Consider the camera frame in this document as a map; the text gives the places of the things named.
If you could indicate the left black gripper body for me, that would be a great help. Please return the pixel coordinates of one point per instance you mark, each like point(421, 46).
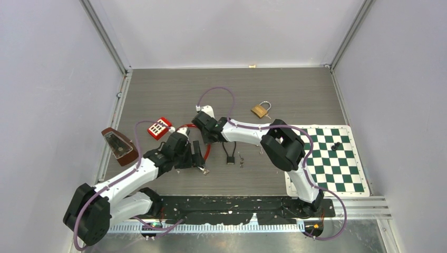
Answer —
point(183, 159)

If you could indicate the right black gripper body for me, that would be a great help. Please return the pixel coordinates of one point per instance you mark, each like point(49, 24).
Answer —
point(205, 138)

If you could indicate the black cable padlock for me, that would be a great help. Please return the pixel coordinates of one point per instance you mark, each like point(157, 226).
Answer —
point(230, 158)

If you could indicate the large brass padlock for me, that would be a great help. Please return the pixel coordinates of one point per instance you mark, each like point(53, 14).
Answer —
point(261, 110)

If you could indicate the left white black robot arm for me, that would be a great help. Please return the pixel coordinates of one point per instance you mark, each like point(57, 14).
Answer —
point(94, 209)

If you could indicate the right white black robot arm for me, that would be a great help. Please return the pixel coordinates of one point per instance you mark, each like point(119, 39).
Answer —
point(280, 142)

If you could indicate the red combination lock box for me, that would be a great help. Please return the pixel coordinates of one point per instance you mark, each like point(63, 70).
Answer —
point(159, 129)

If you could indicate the small key bunch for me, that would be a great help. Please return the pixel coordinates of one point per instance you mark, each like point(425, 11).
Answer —
point(241, 160)

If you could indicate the brown wooden metronome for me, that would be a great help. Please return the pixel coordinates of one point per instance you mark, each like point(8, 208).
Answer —
point(123, 149)

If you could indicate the green white checkered mat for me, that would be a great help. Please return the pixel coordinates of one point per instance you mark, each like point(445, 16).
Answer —
point(339, 171)

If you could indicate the black chess piece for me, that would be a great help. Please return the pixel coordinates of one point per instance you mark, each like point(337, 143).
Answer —
point(335, 146)

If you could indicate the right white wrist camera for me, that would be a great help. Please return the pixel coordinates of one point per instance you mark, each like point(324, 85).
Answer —
point(206, 110)

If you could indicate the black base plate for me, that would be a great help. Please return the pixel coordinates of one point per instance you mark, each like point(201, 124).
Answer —
point(236, 210)

